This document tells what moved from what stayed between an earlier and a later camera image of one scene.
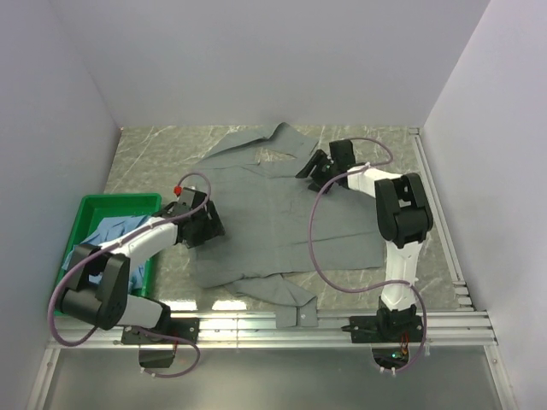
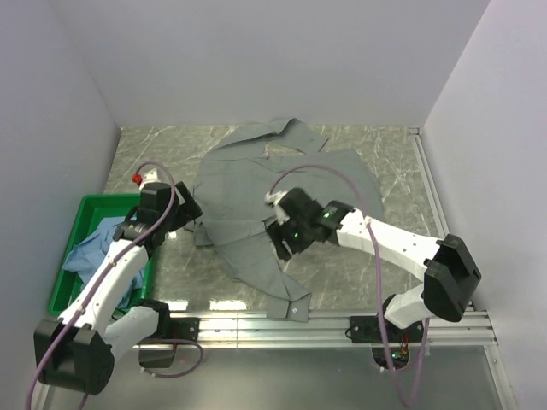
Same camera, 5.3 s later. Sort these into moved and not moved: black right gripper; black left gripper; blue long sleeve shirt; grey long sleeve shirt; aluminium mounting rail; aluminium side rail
Moved: black left gripper; black right gripper; grey long sleeve shirt
Not moved: blue long sleeve shirt; aluminium mounting rail; aluminium side rail
